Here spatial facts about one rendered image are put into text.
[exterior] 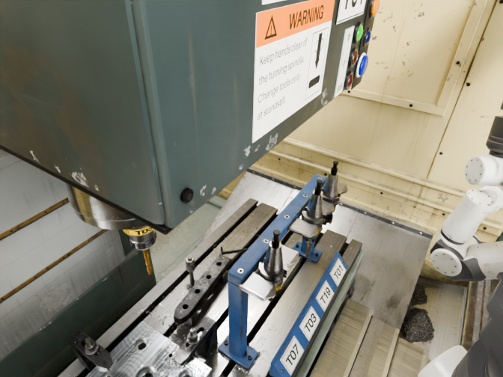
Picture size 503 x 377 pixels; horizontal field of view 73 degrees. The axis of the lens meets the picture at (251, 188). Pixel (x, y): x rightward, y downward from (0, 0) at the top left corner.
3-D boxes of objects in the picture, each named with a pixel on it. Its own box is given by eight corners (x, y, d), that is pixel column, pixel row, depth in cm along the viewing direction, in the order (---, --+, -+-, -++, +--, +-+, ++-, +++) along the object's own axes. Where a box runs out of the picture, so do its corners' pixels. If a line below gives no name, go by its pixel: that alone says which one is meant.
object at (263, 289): (280, 287, 72) (281, 285, 72) (268, 305, 69) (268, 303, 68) (252, 273, 75) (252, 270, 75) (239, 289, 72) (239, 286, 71)
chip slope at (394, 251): (414, 277, 151) (434, 233, 136) (367, 431, 102) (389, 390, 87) (245, 206, 188) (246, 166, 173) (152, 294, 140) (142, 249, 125)
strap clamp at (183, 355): (218, 343, 94) (216, 310, 85) (186, 385, 85) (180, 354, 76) (208, 337, 95) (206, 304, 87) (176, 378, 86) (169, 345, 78)
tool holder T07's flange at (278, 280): (269, 259, 80) (269, 251, 78) (291, 271, 77) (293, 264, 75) (253, 276, 76) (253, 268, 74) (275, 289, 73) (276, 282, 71)
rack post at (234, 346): (258, 354, 92) (263, 282, 75) (248, 371, 88) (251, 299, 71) (228, 335, 96) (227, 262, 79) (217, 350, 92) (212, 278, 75)
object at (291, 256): (302, 255, 80) (303, 253, 80) (293, 270, 76) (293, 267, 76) (276, 243, 83) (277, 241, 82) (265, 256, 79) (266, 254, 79)
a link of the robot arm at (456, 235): (470, 189, 88) (436, 238, 101) (450, 204, 83) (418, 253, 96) (513, 215, 82) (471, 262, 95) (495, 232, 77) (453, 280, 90)
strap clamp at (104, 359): (123, 379, 86) (111, 347, 77) (112, 391, 83) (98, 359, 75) (90, 351, 91) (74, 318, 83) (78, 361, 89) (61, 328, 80)
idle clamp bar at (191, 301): (232, 271, 115) (231, 258, 111) (185, 335, 96) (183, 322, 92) (219, 266, 117) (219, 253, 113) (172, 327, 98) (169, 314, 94)
